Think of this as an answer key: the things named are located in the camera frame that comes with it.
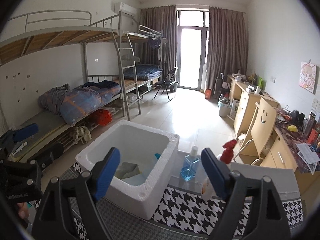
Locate grey sock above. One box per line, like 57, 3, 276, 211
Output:
114, 162, 140, 180

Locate blue face mask pack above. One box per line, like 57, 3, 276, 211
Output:
122, 153, 161, 186

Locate person's left hand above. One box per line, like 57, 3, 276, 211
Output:
17, 202, 29, 219

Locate blue plaid quilt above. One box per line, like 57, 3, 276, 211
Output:
38, 80, 121, 126

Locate white pump lotion bottle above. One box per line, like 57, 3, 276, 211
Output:
201, 139, 237, 201

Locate papers on desk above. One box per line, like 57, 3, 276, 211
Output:
296, 143, 319, 175

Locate houndstooth tablecloth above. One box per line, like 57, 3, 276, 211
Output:
60, 162, 303, 239

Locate red plastic bag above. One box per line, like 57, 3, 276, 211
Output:
92, 109, 112, 126

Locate long wooden desk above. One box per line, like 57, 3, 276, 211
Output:
228, 76, 319, 197

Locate blue liquid spray bottle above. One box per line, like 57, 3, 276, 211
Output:
180, 146, 200, 181

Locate yellow object on desk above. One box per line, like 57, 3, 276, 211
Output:
287, 125, 298, 132

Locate wooden smiley chair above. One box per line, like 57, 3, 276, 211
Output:
233, 98, 277, 165

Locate bottles cluster on desk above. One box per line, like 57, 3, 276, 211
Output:
303, 111, 319, 153

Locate metal bunk bed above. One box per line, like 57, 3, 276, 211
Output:
1, 10, 156, 162

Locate white styrofoam box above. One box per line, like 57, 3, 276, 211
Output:
75, 120, 180, 220

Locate white waste bin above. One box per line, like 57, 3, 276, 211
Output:
218, 98, 231, 118

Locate orange floor container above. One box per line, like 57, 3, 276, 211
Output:
204, 89, 212, 100

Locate black folding chair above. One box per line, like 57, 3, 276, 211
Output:
153, 67, 178, 101

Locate right brown curtain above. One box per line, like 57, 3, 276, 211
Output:
206, 7, 248, 90

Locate brown curtain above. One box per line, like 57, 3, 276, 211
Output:
206, 7, 248, 90
137, 5, 177, 77

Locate left brown curtain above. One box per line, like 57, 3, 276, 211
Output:
137, 5, 177, 77

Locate glass balcony door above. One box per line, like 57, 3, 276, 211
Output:
177, 8, 209, 91

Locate cartoon wall picture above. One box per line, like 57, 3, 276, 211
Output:
299, 62, 317, 93

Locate wall air conditioner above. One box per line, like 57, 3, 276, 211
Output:
114, 2, 137, 16

